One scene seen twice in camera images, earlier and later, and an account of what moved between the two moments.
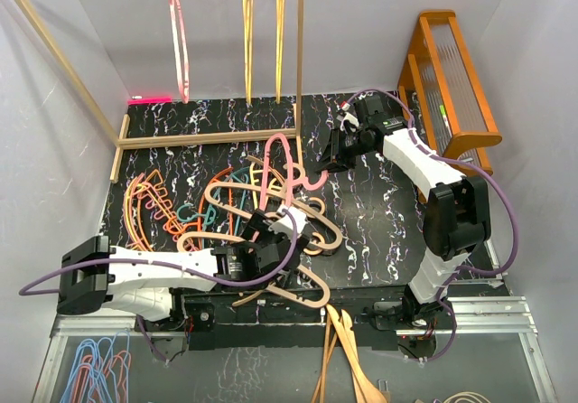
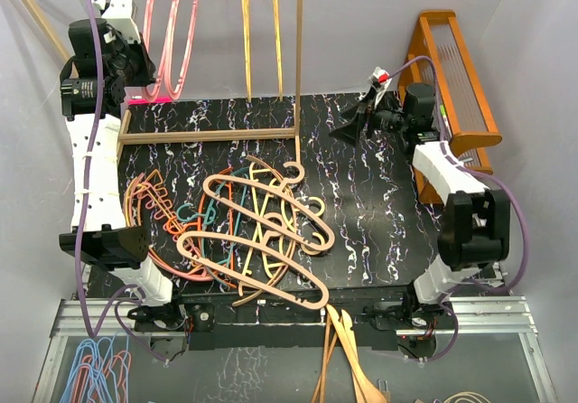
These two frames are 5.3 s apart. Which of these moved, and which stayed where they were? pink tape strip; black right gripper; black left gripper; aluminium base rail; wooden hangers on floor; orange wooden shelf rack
Moved: black left gripper; black right gripper
Stayed: wooden hangers on floor; orange wooden shelf rack; pink tape strip; aluminium base rail
